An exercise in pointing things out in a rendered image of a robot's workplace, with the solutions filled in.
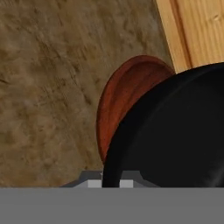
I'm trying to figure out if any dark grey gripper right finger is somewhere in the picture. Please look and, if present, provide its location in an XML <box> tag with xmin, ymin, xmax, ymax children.
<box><xmin>119</xmin><ymin>170</ymin><xmax>160</xmax><ymax>189</ymax></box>

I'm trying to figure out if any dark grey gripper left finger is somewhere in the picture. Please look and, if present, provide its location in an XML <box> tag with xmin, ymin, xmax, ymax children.
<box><xmin>61</xmin><ymin>170</ymin><xmax>104</xmax><ymax>189</ymax></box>

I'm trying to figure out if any black bowl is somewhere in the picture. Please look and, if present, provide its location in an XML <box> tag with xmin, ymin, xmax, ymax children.
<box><xmin>101</xmin><ymin>61</ymin><xmax>224</xmax><ymax>189</ymax></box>

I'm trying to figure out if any reddish brown wooden bowl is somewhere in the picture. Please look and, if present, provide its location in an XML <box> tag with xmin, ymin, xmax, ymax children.
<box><xmin>95</xmin><ymin>54</ymin><xmax>177</xmax><ymax>165</ymax></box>

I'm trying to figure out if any light wooden cabinet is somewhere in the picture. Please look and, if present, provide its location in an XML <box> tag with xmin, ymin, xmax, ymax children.
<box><xmin>154</xmin><ymin>0</ymin><xmax>224</xmax><ymax>74</ymax></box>

